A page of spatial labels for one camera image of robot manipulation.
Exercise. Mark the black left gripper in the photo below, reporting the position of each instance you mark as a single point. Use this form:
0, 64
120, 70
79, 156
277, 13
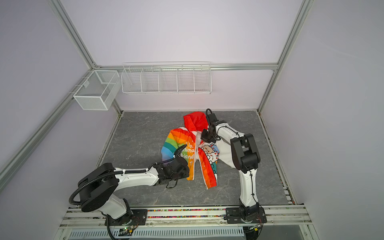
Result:
186, 172

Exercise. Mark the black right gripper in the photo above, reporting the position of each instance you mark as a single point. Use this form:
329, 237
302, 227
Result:
203, 137

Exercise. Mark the colourful rainbow kids jacket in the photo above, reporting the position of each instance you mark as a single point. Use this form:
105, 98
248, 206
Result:
195, 149

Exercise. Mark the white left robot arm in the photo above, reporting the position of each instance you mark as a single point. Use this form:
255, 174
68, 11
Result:
96, 191

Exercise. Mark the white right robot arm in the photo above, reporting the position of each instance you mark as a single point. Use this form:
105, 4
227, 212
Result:
239, 151

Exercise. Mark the white mesh box basket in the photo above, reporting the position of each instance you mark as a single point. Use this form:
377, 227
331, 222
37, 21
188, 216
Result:
99, 90

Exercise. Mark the white wire shelf basket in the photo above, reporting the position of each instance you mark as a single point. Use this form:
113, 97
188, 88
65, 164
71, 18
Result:
167, 78

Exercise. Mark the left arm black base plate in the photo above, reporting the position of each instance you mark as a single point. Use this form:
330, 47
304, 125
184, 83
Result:
137, 217

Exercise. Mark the white vented cable duct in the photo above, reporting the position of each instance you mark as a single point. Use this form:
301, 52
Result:
157, 233

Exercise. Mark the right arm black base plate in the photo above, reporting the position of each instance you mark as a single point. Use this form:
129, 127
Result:
245, 215

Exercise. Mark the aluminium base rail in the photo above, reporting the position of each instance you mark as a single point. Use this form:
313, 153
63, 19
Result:
283, 221

